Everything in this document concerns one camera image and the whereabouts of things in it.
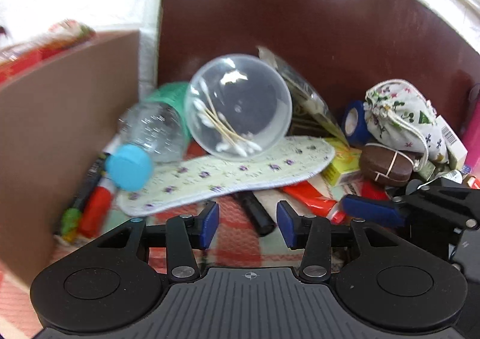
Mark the pink thermos bottle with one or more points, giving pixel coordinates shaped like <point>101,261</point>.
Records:
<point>473,125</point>

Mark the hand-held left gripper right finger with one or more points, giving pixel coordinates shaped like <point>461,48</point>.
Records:
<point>285,224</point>

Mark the colourful clear snack bag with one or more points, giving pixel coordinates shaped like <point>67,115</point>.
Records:
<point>71,31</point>

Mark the blue tape roll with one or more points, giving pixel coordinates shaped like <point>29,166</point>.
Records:
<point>352,120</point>

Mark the clear cotton swab container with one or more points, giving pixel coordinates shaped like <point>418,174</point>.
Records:
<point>240,106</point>

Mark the red marker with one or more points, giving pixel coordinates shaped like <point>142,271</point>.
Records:
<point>95,208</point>

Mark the red tube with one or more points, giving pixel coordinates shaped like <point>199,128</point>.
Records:
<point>311,198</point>

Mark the plaid tablecloth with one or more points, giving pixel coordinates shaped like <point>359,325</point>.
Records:
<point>240,245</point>

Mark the long white barcode box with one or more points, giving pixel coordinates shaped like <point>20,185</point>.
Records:
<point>452,140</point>

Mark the brown oval case with band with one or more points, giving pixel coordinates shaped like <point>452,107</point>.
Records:
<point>388,166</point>

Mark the clear bag with brown pattern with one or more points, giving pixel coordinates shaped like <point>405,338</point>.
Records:
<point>311,99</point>

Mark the yellow box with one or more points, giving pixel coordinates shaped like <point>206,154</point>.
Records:
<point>343,164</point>

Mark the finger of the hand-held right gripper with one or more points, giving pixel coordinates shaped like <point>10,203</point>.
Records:
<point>371,208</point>

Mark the black marker with green tip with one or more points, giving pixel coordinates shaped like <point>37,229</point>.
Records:
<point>80,204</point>

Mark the floral shoe insole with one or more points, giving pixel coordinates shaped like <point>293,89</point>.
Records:
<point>225,178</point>

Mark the plastic bottle with blue cap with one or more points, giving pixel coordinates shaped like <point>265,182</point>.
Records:
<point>153,133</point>

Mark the red patterned packet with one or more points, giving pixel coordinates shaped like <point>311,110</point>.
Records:
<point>375,191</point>

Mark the brown wooden board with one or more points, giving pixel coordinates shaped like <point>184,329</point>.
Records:
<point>337,24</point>

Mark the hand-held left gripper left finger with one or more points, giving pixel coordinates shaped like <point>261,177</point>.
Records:
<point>210,224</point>

